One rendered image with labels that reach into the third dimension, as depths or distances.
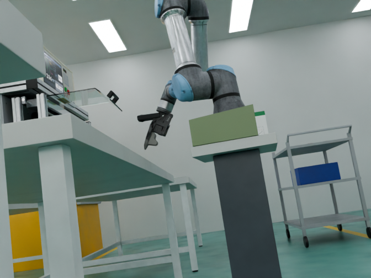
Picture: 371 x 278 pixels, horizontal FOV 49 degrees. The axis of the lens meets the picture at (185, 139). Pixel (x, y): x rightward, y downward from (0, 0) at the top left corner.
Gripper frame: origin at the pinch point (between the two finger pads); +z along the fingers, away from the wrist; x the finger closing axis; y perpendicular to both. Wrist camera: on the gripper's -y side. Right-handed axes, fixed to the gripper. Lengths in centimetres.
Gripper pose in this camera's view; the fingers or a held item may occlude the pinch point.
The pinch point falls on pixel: (144, 146)
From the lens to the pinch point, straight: 202.5
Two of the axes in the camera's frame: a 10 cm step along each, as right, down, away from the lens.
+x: 0.6, 1.4, 9.9
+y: 9.3, 3.6, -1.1
